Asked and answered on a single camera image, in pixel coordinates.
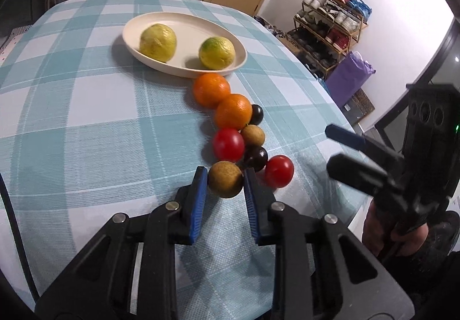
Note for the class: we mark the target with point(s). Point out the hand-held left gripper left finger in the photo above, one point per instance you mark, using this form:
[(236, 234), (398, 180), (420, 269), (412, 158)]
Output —
[(198, 198)]

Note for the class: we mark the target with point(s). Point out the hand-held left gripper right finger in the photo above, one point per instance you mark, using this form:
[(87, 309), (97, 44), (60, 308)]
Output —
[(252, 205)]

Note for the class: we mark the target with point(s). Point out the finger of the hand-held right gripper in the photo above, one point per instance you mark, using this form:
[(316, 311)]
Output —
[(355, 171), (345, 135)]

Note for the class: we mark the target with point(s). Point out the large brown longan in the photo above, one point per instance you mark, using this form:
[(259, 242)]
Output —
[(225, 179)]

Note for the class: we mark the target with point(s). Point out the red cherry tomato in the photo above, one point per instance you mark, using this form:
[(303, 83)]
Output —
[(279, 171), (228, 144)]

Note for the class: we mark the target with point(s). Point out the dark purple grape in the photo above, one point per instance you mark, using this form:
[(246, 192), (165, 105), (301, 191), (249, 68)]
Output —
[(256, 157), (257, 114)]

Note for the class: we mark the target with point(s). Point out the small brown longan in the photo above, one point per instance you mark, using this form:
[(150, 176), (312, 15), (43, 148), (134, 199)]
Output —
[(253, 135)]

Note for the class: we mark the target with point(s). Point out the orange tangerine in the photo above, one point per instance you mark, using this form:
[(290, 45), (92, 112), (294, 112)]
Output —
[(211, 90), (233, 111)]

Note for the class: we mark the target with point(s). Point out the cream oval plate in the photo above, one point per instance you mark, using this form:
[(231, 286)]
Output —
[(187, 32)]

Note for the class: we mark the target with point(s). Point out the person's right forearm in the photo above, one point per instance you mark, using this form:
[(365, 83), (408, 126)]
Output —
[(442, 262)]

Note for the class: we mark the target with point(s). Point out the person's right hand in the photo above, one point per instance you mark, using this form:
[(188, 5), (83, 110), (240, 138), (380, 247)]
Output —
[(409, 239)]

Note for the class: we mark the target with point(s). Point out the brown doormat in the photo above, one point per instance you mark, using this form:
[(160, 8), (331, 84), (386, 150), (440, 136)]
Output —
[(361, 106)]

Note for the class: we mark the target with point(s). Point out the purple bag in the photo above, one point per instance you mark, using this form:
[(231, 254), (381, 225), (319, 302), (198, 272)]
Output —
[(348, 77)]

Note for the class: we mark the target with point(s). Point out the wooden shoe rack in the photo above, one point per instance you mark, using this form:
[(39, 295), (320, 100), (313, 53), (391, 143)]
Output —
[(355, 31)]

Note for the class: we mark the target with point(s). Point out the row of shoes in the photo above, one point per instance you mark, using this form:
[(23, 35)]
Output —
[(341, 18)]

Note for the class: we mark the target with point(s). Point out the blue bag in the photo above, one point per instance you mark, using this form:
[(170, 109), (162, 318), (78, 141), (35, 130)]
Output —
[(361, 7)]

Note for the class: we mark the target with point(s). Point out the blue checked tablecloth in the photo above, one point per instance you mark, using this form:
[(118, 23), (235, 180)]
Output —
[(90, 126)]

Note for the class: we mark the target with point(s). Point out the pair of floor slippers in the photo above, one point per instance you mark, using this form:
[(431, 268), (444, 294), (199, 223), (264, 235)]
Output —
[(271, 27)]

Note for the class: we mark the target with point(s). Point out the yellow-green lemon, right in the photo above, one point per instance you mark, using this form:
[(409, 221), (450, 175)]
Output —
[(216, 53)]

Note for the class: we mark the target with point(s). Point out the yellow lemon, left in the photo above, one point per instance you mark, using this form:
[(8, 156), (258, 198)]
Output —
[(158, 42)]

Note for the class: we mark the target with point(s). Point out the black metal frame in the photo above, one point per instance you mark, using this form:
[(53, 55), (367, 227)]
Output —
[(438, 58)]

